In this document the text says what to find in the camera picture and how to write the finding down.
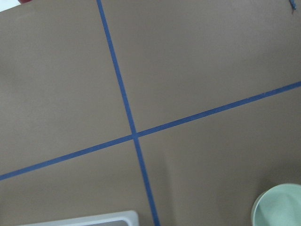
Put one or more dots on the red cylinder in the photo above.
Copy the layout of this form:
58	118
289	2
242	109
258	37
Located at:
23	1

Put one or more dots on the clear plastic bin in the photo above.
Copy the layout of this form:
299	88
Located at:
130	217

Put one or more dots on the pale green bowl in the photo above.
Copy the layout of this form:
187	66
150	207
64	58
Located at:
278	206

